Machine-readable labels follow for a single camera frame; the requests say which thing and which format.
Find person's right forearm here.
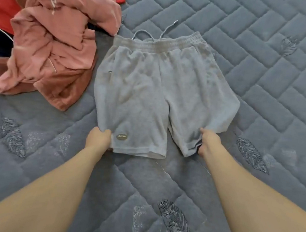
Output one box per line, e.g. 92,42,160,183
197,144,306,232

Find red garment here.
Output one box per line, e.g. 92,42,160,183
0,0,126,43

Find brown velvet garment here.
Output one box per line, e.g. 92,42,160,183
0,0,103,114

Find grey quilted mattress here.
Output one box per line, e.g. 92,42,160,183
0,0,306,232

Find person's left hand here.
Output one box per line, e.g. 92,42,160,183
84,125,113,159

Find person's left forearm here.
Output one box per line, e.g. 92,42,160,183
0,140,106,232

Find pink pajama shirt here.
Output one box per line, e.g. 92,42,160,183
8,0,124,89

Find grey drawstring shorts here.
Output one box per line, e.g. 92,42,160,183
88,14,247,165

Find person's right hand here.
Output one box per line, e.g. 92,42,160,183
197,128,224,162

